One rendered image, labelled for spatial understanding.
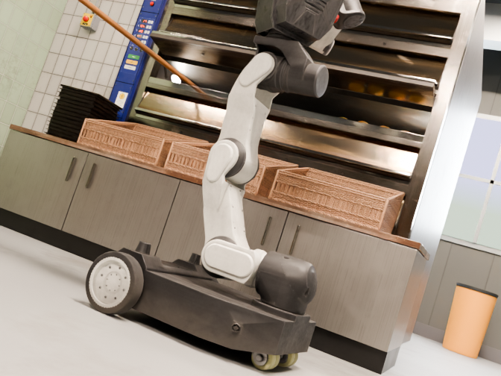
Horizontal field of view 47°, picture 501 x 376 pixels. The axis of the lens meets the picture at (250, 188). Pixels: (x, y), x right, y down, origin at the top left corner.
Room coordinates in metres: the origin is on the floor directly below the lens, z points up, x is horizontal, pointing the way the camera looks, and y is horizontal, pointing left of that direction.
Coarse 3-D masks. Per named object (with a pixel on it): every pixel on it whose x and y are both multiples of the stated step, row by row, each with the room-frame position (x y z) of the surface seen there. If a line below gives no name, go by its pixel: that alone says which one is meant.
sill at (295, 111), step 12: (168, 84) 3.65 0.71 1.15; (180, 84) 3.62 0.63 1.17; (216, 96) 3.51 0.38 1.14; (276, 108) 3.35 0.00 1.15; (288, 108) 3.32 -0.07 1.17; (324, 120) 3.22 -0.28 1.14; (336, 120) 3.20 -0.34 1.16; (348, 120) 3.17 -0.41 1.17; (384, 132) 3.09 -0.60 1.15; (396, 132) 3.06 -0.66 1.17
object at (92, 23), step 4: (88, 16) 3.89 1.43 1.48; (92, 16) 3.87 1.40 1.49; (96, 16) 3.90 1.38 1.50; (88, 20) 3.88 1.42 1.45; (92, 20) 3.88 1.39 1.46; (96, 20) 3.91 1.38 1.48; (80, 24) 3.91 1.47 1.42; (84, 24) 3.89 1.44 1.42; (88, 24) 3.88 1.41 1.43; (92, 24) 3.89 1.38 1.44; (96, 24) 3.92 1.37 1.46; (84, 28) 3.95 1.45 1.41; (88, 28) 3.92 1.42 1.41; (92, 28) 3.90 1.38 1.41; (96, 28) 3.93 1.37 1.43
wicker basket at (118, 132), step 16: (96, 128) 3.21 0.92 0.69; (112, 128) 3.17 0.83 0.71; (128, 128) 3.61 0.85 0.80; (96, 144) 3.20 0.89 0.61; (112, 144) 3.16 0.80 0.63; (128, 144) 3.11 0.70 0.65; (144, 144) 3.07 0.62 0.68; (160, 144) 3.04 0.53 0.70; (144, 160) 3.06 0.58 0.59; (160, 160) 3.07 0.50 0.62
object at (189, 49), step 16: (160, 48) 3.69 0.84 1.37; (176, 48) 3.60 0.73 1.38; (192, 48) 3.52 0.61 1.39; (208, 48) 3.43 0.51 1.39; (224, 48) 3.36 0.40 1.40; (240, 48) 3.33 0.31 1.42; (224, 64) 3.54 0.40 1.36; (240, 64) 3.46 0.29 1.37; (336, 80) 3.18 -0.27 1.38; (352, 80) 3.12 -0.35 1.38; (368, 80) 3.05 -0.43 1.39; (384, 80) 2.99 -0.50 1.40; (400, 80) 2.94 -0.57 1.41; (416, 80) 2.91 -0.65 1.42; (384, 96) 3.15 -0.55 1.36; (400, 96) 3.08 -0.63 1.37; (416, 96) 3.01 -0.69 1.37; (432, 96) 2.95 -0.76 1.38
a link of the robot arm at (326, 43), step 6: (330, 30) 2.24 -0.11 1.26; (336, 30) 2.24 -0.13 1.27; (324, 36) 2.28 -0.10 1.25; (330, 36) 2.27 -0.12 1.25; (318, 42) 2.32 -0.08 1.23; (324, 42) 2.31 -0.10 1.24; (330, 42) 2.32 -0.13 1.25; (318, 48) 2.35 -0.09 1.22; (324, 48) 2.36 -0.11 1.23; (330, 48) 2.39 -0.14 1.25; (324, 54) 2.39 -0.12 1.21
